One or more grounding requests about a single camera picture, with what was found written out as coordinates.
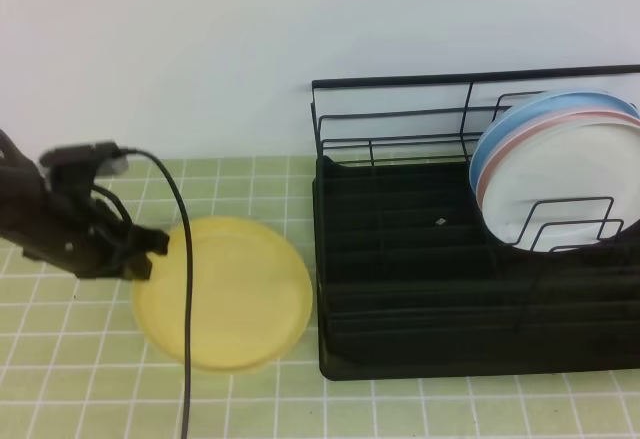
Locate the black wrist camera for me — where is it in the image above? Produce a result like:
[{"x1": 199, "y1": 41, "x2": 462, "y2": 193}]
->
[{"x1": 39, "y1": 142, "x2": 129, "y2": 181}]

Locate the pink plate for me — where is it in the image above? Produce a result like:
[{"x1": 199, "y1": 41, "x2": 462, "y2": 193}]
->
[{"x1": 470, "y1": 107, "x2": 639, "y2": 208}]

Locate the black wire dish rack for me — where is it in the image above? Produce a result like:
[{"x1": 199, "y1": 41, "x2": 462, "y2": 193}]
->
[{"x1": 311, "y1": 65, "x2": 639, "y2": 381}]

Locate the black camera cable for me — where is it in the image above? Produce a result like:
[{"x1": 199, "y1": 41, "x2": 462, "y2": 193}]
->
[{"x1": 117, "y1": 146, "x2": 195, "y2": 439}]

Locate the blue plate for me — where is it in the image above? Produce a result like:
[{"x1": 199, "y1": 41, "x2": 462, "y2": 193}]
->
[{"x1": 469, "y1": 89, "x2": 639, "y2": 192}]

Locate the yellow plastic plate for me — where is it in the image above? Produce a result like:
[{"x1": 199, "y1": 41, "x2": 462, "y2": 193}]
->
[{"x1": 131, "y1": 216, "x2": 313, "y2": 374}]

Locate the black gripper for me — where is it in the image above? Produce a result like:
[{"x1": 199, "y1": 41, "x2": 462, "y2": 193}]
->
[{"x1": 1, "y1": 159, "x2": 170, "y2": 281}]

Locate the white plate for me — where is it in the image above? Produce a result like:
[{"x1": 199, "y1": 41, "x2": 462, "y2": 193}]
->
[{"x1": 477, "y1": 119, "x2": 639, "y2": 252}]

